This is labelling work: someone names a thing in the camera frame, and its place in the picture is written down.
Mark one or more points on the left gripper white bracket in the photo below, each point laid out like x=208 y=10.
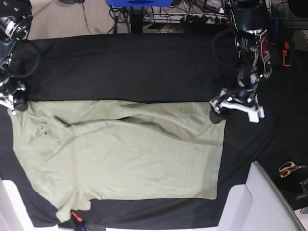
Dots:
x=236 y=99

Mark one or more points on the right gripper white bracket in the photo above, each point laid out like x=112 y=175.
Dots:
x=12 y=95

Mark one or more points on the light green T-shirt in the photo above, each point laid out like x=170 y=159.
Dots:
x=76 y=151

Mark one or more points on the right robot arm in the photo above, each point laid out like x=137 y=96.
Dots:
x=15 y=23

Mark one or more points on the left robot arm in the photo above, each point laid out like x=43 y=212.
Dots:
x=250 y=23

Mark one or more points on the black table cloth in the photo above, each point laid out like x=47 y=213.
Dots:
x=153 y=68

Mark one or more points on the white chair armrest right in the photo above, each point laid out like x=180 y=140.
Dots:
x=258 y=205

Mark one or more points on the white chair armrest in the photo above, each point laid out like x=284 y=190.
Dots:
x=13 y=214
x=258 y=205

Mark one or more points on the red black clamp right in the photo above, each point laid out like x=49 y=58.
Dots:
x=287 y=54

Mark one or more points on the red black clamp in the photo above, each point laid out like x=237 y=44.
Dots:
x=287 y=54
x=77 y=222

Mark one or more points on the white chair armrest left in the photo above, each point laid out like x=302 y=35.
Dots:
x=13 y=214

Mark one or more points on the red black clamp front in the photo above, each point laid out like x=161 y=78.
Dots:
x=77 y=222

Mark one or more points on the blue plastic box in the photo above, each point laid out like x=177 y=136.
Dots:
x=140 y=3

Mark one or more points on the orange handled scissors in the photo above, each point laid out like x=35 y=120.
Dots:
x=289 y=167

